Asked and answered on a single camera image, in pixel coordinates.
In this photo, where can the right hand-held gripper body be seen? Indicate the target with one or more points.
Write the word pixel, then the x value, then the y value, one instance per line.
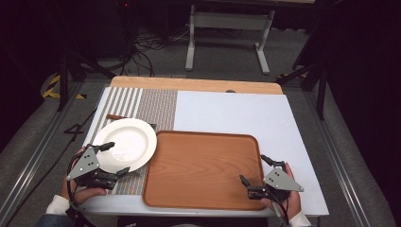
pixel 281 181

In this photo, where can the brown wooden tray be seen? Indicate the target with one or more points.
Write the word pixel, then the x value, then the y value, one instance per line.
pixel 204 170

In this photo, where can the white round plate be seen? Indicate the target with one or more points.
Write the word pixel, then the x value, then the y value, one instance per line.
pixel 126 148

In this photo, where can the person's left hand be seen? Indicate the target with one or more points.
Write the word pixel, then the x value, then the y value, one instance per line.
pixel 82 194

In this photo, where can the white table board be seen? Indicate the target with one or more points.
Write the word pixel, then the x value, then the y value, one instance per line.
pixel 239 116

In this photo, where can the brown wooden chopsticks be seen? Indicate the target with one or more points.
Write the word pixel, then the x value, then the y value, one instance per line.
pixel 116 117

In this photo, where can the white metal table frame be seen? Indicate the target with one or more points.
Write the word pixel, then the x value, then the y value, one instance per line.
pixel 228 22

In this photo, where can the person's right hand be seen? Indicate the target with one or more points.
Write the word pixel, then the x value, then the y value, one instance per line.
pixel 292 205

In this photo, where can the yellow black hazard tape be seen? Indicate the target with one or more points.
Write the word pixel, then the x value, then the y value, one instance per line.
pixel 55 88

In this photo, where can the black tripod stand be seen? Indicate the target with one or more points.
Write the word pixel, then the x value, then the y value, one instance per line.
pixel 315 74
pixel 67 67

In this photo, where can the metal floor rail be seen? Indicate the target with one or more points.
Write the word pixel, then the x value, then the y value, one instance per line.
pixel 343 157
pixel 38 148

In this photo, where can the striped woven placemat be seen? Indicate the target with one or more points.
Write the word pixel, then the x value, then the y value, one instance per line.
pixel 148 107

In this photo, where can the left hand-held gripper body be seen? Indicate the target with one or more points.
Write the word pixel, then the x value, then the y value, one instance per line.
pixel 84 163

